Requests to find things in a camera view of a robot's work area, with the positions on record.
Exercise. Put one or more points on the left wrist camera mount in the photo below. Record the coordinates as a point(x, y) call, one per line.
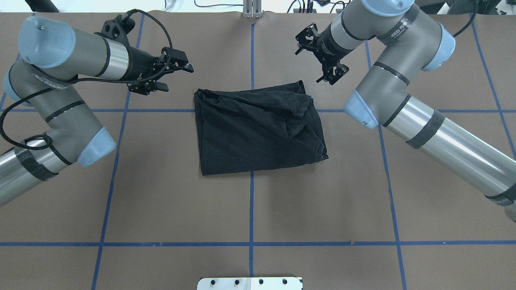
point(118, 28)

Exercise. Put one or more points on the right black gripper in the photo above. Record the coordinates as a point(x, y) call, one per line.
point(323, 46)

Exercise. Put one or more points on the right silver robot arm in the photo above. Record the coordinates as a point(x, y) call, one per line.
point(414, 43)

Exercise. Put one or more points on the black graphic t-shirt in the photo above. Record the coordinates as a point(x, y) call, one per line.
point(260, 129)

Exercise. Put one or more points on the aluminium frame post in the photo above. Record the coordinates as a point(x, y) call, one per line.
point(252, 9)

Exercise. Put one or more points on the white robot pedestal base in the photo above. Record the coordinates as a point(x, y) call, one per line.
point(251, 283)

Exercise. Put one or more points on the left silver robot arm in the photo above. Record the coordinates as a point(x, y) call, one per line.
point(54, 57)

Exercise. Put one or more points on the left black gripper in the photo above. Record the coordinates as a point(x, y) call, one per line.
point(140, 65)

